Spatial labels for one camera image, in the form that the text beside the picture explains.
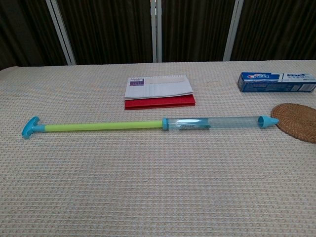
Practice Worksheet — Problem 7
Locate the beige woven tablecloth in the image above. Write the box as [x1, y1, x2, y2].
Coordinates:
[0, 60, 316, 237]

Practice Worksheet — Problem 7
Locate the round woven rattan coaster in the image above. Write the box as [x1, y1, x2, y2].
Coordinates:
[271, 103, 316, 144]

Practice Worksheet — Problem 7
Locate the blue toothpaste box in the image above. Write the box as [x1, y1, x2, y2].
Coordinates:
[237, 72, 316, 93]

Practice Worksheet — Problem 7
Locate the dark ribbed screen panel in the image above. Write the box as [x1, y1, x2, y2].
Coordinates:
[161, 0, 236, 63]
[56, 0, 154, 66]
[231, 0, 316, 62]
[0, 0, 68, 71]

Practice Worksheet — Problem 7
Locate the white screen frame post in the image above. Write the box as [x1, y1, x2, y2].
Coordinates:
[150, 0, 163, 63]
[223, 0, 245, 62]
[45, 0, 77, 66]

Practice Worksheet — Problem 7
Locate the clear plastic tube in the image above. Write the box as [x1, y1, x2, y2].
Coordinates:
[162, 115, 280, 131]

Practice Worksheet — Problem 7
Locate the white desk calendar red base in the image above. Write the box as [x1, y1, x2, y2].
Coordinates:
[124, 75, 196, 111]

